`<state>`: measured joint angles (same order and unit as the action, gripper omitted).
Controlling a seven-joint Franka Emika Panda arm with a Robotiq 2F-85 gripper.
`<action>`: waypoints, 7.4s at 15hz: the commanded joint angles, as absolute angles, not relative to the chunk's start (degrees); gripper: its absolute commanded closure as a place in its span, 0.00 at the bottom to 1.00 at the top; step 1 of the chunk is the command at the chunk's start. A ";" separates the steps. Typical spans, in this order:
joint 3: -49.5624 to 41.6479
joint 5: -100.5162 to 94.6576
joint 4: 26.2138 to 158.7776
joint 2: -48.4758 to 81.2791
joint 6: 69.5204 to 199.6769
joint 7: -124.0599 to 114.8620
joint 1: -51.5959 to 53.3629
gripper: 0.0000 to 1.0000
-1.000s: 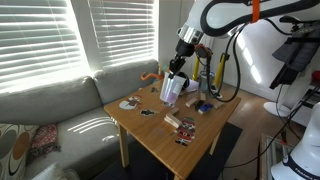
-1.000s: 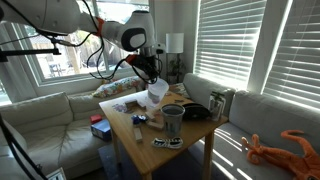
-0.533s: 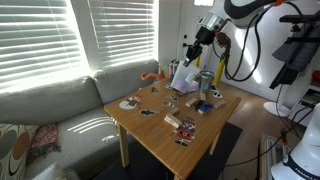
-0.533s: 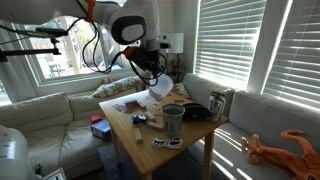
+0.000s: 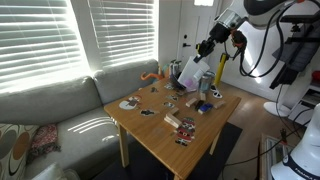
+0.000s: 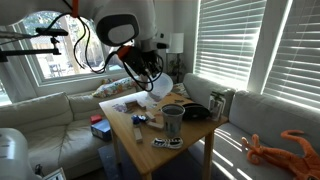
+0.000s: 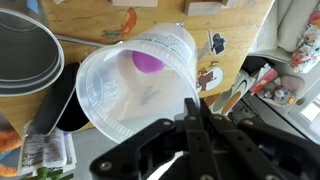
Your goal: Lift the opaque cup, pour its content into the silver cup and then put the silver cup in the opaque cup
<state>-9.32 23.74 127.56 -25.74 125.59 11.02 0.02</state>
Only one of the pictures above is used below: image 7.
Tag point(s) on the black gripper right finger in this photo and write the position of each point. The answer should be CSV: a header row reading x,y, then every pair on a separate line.
x,y
237,156

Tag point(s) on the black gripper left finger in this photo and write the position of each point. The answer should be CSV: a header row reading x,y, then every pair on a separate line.
x,y
201,160

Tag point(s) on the translucent plastic cup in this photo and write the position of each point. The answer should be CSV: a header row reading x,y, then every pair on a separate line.
x,y
119,100

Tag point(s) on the purple ball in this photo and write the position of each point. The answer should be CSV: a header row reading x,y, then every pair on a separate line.
x,y
146,63

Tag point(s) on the silver metal cup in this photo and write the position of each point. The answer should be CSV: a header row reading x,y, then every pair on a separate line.
x,y
31,58

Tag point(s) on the patterned circle cushion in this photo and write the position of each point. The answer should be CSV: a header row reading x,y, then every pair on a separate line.
x,y
223,102

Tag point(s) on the small dark sticker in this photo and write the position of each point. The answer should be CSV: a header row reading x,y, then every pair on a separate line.
x,y
216,43

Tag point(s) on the wooden table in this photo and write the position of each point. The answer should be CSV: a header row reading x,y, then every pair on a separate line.
x,y
91,19

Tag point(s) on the paper booklet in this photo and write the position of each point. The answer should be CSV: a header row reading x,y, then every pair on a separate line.
x,y
54,151

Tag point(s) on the wooden block right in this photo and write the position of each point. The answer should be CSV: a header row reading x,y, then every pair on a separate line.
x,y
202,7

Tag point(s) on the light wooden block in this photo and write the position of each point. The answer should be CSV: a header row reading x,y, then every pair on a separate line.
x,y
135,3

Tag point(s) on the orange toy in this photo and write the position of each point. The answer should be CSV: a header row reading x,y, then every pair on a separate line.
x,y
9,140

